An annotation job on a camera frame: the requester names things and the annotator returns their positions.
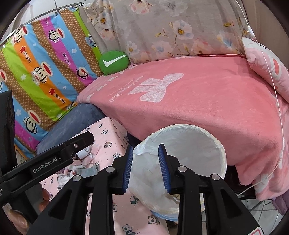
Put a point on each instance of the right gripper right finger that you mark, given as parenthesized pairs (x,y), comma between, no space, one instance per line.
(204,201)

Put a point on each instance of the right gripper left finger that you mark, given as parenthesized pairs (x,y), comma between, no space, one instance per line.
(85,205)

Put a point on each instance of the white lined trash bin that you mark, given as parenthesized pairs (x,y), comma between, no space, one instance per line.
(195,148)

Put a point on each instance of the person's left hand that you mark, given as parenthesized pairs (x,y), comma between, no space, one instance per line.
(27,206)

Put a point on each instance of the white sock red mark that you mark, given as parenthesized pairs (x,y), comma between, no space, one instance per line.
(69,172)

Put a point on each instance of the blue grey cushion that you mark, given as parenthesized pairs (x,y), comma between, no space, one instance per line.
(78,119)

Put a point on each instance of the pink panda print sheet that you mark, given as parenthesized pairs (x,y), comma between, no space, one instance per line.
(130,215)

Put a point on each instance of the pink towel blanket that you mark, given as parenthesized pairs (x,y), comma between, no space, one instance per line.
(220,94)

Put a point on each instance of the colourful monkey print quilt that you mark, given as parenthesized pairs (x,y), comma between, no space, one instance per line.
(46,64)

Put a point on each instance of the pink floral pillow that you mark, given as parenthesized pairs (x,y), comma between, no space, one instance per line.
(267,65)

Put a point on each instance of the green check mark cushion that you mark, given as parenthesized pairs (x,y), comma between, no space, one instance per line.
(113,61)

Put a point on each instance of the grey floral quilt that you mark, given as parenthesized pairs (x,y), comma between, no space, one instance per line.
(156,30)

